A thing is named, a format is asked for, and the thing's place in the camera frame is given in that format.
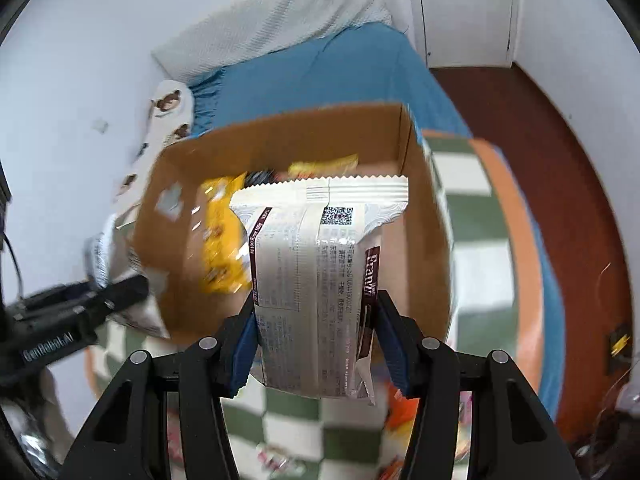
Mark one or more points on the blue bed sheet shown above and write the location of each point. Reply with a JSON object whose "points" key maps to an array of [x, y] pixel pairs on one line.
{"points": [[370, 63]]}

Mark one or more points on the white bear print pillow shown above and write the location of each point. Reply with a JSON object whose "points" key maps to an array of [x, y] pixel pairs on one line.
{"points": [[170, 120]]}

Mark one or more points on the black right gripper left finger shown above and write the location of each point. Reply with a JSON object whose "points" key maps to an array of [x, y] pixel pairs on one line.
{"points": [[126, 434]]}

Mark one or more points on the grey white pillow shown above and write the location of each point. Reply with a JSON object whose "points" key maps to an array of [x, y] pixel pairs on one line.
{"points": [[252, 28]]}

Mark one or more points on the yellow snack bag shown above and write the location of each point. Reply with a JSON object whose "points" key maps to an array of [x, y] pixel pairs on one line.
{"points": [[224, 254]]}

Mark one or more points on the yellow black snack packet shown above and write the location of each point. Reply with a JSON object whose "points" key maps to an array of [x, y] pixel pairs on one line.
{"points": [[329, 168]]}

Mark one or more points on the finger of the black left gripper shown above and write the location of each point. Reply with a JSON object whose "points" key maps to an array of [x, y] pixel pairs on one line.
{"points": [[124, 294]]}

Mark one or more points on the green white checkered blanket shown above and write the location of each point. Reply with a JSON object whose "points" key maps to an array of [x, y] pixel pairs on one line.
{"points": [[497, 284]]}

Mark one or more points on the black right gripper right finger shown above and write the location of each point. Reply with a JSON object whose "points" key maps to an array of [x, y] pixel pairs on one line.
{"points": [[512, 435]]}

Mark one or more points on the orange chips bag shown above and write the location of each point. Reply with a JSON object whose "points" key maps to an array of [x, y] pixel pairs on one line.
{"points": [[397, 430]]}

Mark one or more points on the grey snack packet with barcode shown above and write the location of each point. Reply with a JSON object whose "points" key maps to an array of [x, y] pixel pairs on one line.
{"points": [[109, 258]]}

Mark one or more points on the white door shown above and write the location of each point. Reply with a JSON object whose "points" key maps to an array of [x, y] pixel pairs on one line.
{"points": [[466, 33]]}

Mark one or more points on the white brown Franzzi cookie packet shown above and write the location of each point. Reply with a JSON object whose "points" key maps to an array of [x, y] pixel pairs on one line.
{"points": [[314, 248]]}

